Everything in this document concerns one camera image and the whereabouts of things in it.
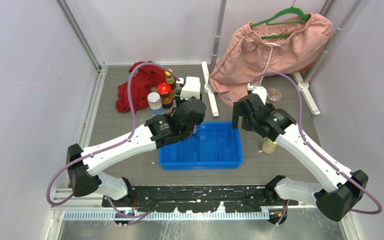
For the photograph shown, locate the silver lid grain jar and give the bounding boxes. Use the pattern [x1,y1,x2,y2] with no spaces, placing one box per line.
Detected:
[267,88,282,102]

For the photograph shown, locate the white slotted cable duct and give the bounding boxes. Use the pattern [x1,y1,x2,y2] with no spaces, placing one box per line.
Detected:
[62,208,270,221]

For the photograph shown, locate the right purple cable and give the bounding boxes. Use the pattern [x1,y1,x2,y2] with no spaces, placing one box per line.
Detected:
[248,71,383,215]

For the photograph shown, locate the white lid sago jar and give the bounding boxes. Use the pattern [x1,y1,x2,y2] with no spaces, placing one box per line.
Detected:
[147,92,163,116]

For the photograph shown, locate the yellow cap sauce bottle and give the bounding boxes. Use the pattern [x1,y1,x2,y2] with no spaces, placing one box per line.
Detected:
[165,69,177,99]

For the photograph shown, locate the white clothes rack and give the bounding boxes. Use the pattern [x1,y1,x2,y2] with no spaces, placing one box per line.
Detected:
[202,0,360,116]

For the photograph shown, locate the blue plastic divided bin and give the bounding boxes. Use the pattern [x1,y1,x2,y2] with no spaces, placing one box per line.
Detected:
[159,121,243,170]

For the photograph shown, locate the yellow lid grain jar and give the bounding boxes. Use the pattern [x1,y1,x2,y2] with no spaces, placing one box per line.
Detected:
[261,139,278,155]

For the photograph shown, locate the purple cable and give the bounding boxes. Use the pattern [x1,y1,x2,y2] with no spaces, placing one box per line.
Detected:
[45,61,184,207]
[248,71,383,215]

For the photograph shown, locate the red cloth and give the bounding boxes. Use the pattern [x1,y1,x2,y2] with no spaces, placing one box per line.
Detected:
[115,61,166,113]

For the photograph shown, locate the green clothes hanger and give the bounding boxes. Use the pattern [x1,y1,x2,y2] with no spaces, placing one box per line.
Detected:
[249,0,311,40]

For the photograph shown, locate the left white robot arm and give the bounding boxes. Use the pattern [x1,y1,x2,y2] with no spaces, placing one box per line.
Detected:
[66,97,206,207]

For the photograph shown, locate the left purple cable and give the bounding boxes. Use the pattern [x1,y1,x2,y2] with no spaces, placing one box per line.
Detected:
[45,61,184,207]

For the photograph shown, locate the red lid chili jar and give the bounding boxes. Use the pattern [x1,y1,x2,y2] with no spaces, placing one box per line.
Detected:
[157,83,173,109]

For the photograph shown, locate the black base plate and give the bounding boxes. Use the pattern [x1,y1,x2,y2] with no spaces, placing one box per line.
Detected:
[113,185,286,213]

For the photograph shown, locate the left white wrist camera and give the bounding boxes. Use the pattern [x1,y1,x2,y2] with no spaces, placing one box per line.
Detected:
[175,76,202,101]

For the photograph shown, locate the pink shorts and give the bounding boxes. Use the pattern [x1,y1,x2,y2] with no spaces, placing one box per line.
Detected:
[209,13,333,106]

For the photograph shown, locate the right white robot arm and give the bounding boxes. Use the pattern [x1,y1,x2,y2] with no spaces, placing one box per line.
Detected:
[232,93,369,222]

